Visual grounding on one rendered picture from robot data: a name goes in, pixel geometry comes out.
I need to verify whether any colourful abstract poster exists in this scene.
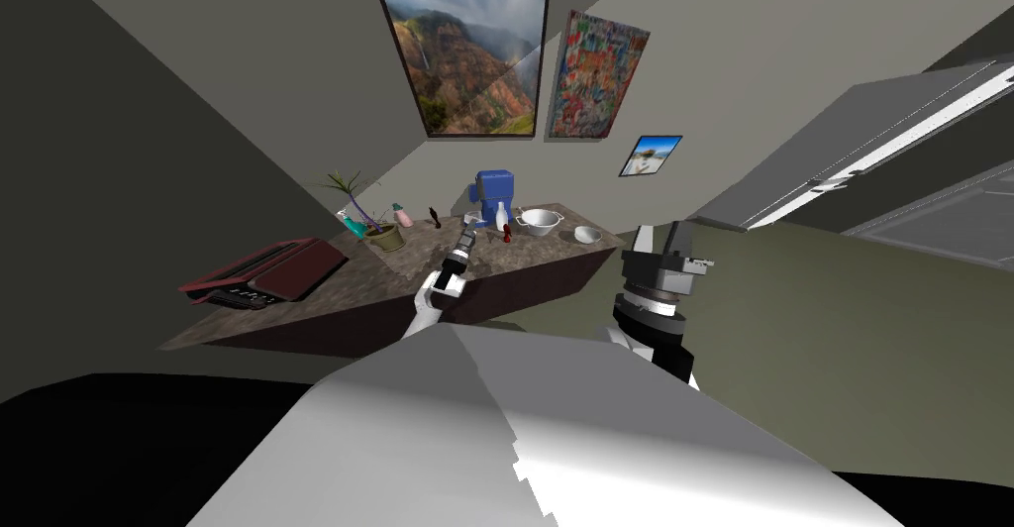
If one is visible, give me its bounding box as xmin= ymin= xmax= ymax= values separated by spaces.
xmin=546 ymin=9 xmax=652 ymax=143

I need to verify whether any teal spray bottle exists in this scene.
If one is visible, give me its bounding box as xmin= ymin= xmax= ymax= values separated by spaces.
xmin=336 ymin=209 xmax=370 ymax=241

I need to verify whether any green potted plant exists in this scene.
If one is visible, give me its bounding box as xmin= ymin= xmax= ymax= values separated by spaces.
xmin=304 ymin=169 xmax=408 ymax=255

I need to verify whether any large mountain landscape picture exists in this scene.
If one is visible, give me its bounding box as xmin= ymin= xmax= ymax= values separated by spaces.
xmin=366 ymin=0 xmax=553 ymax=141

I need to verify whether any blue coffee machine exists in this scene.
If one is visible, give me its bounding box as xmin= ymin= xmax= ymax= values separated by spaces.
xmin=463 ymin=169 xmax=517 ymax=230

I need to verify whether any white colander bowl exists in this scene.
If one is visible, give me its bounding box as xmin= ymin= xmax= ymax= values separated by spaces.
xmin=514 ymin=207 xmax=566 ymax=239

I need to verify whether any grey refrigerator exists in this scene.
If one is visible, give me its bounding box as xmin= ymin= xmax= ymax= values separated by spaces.
xmin=687 ymin=54 xmax=1014 ymax=273

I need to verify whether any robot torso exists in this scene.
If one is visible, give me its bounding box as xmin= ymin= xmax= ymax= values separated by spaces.
xmin=185 ymin=324 xmax=906 ymax=527

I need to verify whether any small blue framed picture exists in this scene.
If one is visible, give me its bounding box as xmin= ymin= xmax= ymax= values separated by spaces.
xmin=617 ymin=134 xmax=685 ymax=179

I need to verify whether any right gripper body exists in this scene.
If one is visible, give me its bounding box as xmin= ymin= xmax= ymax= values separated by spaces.
xmin=621 ymin=249 xmax=716 ymax=301

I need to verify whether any dark red toaster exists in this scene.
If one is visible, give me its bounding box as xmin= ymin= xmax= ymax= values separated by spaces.
xmin=177 ymin=237 xmax=350 ymax=311

